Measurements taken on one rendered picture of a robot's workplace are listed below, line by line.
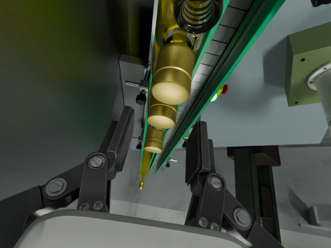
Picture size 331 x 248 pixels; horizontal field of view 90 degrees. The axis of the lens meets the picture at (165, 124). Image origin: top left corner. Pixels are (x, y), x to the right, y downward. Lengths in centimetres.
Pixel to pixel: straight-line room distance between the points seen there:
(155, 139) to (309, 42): 49
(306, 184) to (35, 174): 350
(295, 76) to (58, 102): 62
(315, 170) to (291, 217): 83
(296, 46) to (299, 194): 305
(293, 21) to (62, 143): 62
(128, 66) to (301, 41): 49
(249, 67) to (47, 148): 66
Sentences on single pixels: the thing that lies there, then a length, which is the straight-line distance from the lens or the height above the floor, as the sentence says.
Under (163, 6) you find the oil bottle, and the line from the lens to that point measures 19.
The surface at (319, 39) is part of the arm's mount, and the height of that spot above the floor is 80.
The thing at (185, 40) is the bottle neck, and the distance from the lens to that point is 17.
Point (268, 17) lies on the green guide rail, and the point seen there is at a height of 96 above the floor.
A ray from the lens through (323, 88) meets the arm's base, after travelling 63.
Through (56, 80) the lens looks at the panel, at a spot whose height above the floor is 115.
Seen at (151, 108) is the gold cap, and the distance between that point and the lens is 19.
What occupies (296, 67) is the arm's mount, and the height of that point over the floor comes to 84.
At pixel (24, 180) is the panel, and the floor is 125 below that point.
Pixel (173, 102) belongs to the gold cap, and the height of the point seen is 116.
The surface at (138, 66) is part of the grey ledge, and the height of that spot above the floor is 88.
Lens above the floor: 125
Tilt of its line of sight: 26 degrees down
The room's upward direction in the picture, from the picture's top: 170 degrees counter-clockwise
